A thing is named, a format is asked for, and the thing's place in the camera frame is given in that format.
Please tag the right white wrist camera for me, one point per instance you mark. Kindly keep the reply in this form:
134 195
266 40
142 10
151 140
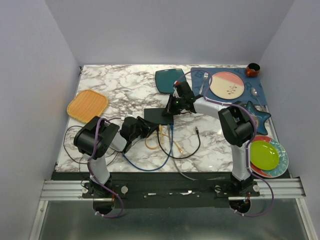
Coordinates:
175 92

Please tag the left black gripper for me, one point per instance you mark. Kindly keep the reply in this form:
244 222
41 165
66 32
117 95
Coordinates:
147 126

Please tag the black network switch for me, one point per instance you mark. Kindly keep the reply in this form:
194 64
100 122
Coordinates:
154 115

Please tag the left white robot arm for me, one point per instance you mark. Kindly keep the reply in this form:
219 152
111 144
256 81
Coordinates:
99 134

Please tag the red and teal plate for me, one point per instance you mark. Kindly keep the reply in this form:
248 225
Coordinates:
283 164

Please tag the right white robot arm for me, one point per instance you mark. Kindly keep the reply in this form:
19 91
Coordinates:
238 128

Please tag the silver spoon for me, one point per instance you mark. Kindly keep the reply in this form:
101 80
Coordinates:
255 94

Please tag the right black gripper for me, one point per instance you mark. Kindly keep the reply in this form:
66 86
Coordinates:
169 104

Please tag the brown lacquer cup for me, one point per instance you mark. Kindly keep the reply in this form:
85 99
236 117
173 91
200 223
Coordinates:
252 70

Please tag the teal square plate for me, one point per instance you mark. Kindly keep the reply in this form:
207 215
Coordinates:
165 79

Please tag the aluminium rail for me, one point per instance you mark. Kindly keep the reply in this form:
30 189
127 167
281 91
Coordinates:
71 190

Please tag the orange woven tray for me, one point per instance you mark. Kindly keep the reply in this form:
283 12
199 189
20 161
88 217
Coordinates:
86 105

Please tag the pink and cream plate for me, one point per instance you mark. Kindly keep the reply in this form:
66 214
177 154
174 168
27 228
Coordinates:
227 85

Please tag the silver fork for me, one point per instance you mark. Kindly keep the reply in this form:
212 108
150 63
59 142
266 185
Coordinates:
205 77

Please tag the lime green plate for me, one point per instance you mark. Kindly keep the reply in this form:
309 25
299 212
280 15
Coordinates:
263 155

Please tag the black mounting base plate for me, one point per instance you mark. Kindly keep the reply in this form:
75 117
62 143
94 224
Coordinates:
129 188

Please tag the blue star-shaped dish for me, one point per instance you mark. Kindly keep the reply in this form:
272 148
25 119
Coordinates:
260 118

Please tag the blue placemat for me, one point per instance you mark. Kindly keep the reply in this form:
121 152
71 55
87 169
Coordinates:
249 82

